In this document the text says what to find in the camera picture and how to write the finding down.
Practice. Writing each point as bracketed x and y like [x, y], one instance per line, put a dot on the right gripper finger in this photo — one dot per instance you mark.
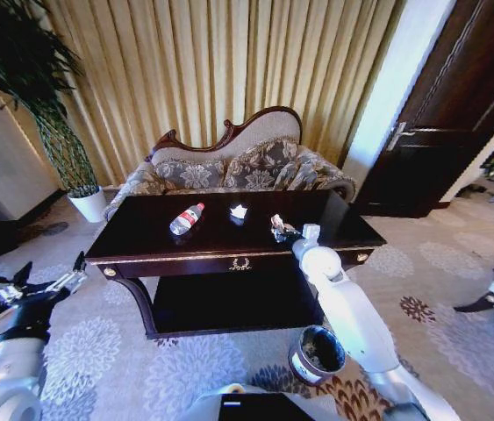
[288, 228]
[282, 238]

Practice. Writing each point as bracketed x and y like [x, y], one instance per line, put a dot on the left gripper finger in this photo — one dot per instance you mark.
[71, 278]
[24, 274]

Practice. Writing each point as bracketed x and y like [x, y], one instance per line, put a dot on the shiny wrapper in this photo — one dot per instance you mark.
[276, 220]

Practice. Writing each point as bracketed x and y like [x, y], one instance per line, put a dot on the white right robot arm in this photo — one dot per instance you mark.
[347, 316]

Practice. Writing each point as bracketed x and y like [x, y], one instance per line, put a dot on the round dark trash bin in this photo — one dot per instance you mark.
[317, 355]

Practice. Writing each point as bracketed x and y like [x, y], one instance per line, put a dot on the crumpled white tissue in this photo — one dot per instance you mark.
[238, 211]

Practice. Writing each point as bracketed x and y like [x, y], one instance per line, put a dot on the dark wooden coffee table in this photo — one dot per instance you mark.
[229, 263]

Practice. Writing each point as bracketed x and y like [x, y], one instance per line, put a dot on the floral grey cushion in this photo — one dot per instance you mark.
[189, 176]
[260, 166]

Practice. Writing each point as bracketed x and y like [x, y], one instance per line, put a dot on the white plant pot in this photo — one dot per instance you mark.
[88, 204]

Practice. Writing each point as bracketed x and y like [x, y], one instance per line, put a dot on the clear plastic water bottle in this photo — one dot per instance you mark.
[186, 218]

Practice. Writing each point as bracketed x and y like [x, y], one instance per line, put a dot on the floral carved wooden sofa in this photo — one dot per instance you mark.
[268, 127]

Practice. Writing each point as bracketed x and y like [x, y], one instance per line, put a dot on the beige pleated curtain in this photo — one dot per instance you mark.
[211, 66]

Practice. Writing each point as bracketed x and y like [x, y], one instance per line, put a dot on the dark wooden door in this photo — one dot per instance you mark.
[444, 109]

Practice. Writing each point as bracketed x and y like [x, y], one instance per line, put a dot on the tall green potted plant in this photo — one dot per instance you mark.
[23, 66]

